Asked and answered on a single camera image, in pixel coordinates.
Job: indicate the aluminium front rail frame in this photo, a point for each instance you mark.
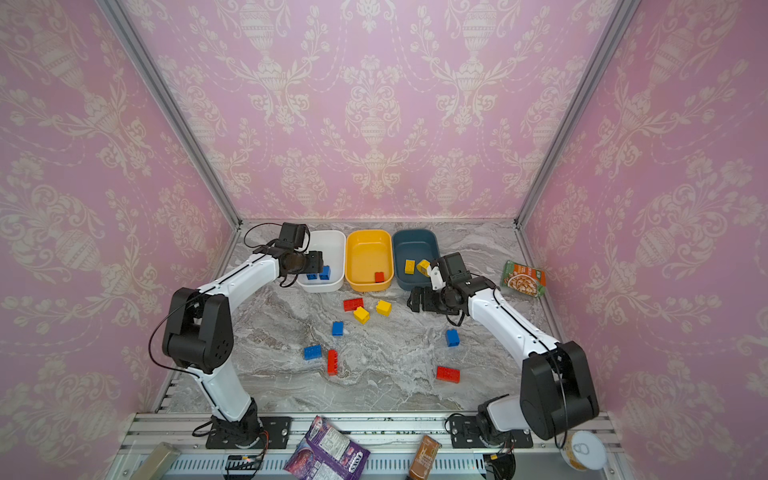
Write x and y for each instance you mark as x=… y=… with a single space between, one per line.
x=392 y=439

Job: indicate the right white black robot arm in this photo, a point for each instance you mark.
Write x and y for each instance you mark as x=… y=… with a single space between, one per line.
x=556 y=392

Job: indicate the red lego centre top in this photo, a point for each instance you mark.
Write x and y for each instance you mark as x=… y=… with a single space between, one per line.
x=351 y=305

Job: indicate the yellow lego centre left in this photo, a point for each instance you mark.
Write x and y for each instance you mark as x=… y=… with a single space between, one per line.
x=361 y=315

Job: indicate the olive box bottom left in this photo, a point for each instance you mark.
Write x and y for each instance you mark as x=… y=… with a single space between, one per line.
x=158 y=463

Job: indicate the white tin can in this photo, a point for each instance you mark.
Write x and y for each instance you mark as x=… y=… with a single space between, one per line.
x=584 y=451

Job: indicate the yellow long lego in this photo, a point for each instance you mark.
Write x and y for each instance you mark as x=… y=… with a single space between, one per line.
x=424 y=267

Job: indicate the blue long lego lower left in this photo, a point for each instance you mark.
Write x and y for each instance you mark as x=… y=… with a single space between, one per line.
x=312 y=352

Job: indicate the white plastic container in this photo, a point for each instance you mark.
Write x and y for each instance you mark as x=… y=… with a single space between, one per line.
x=333 y=245

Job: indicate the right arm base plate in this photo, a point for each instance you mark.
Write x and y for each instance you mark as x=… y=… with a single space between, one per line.
x=466 y=432

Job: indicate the brown snack bar packet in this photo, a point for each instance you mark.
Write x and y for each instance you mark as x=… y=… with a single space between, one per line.
x=424 y=459

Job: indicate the red long lego lower right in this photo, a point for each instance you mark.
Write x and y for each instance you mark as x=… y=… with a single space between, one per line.
x=447 y=374

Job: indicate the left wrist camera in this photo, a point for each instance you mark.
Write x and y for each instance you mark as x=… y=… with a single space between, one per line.
x=293 y=236

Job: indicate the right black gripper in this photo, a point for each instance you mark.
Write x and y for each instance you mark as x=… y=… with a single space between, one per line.
x=425 y=300

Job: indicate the yellow lego centre right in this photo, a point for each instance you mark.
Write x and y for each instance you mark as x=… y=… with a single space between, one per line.
x=384 y=308

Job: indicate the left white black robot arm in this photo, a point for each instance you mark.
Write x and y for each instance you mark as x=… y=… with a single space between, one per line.
x=199 y=337

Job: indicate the purple snack box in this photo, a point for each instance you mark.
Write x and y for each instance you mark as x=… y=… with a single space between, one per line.
x=324 y=453

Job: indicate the yellow plastic container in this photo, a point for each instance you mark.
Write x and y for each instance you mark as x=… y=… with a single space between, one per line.
x=367 y=252

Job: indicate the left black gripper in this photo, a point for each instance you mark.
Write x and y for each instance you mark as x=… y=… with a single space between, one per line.
x=316 y=261

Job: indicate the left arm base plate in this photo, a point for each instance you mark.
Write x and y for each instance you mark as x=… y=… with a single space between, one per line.
x=275 y=430

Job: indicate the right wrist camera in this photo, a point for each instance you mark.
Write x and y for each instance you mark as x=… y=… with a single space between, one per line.
x=448 y=270

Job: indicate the green food packet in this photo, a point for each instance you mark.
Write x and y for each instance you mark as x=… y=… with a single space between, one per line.
x=524 y=279

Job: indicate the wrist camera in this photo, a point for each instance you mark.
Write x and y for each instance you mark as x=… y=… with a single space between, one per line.
x=448 y=270
x=293 y=236

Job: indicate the dark teal plastic container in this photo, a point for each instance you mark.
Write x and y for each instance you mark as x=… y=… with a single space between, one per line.
x=416 y=245

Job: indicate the red upright lego lower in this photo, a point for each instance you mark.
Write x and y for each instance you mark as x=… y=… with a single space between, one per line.
x=332 y=363

